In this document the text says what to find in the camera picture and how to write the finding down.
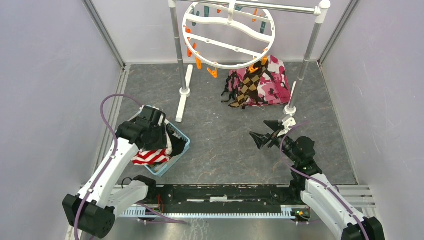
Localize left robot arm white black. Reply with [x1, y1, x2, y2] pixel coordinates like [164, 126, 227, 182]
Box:
[62, 105, 168, 239]

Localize light blue laundry basket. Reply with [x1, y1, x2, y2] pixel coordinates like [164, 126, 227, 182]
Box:
[141, 119, 190, 177]

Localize metal clothes rack frame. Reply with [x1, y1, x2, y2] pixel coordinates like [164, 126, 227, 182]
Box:
[167, 0, 331, 123]

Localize orange clip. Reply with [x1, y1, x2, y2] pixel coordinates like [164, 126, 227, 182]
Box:
[207, 67, 218, 79]
[194, 56, 203, 70]

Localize red white striped sock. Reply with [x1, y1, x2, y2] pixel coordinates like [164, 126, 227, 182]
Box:
[131, 149, 171, 166]

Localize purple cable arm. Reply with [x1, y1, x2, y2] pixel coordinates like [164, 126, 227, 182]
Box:
[72, 94, 188, 240]
[279, 121, 371, 240]

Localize pink camouflage garment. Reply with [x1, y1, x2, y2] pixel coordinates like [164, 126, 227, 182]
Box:
[222, 55, 291, 107]

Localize orange clip far left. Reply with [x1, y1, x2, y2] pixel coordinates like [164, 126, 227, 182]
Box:
[194, 56, 203, 70]

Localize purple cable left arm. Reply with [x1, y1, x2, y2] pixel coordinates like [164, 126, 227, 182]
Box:
[72, 94, 188, 240]

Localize orange clip front holding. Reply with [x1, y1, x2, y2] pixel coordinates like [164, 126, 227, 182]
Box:
[261, 48, 269, 66]

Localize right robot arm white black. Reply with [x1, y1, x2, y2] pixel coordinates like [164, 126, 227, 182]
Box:
[249, 120, 386, 240]

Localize orange clip right rim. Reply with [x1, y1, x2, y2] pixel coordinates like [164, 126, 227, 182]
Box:
[251, 8, 263, 23]

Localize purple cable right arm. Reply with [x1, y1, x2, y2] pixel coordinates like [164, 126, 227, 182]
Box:
[279, 121, 371, 240]

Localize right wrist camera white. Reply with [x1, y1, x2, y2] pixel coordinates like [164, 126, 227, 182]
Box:
[277, 115, 297, 137]

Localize white round clip hanger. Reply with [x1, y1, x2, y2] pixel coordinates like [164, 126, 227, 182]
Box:
[182, 3, 276, 70]

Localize teal clip right rim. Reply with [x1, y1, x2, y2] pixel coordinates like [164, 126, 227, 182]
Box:
[259, 21, 267, 34]

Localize brown argyle sock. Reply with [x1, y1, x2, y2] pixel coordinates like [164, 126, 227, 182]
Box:
[228, 70, 266, 109]
[243, 60, 270, 103]

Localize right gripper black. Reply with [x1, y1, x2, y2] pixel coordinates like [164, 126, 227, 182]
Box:
[248, 120, 300, 164]

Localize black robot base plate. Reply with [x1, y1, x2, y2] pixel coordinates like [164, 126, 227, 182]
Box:
[141, 184, 306, 214]

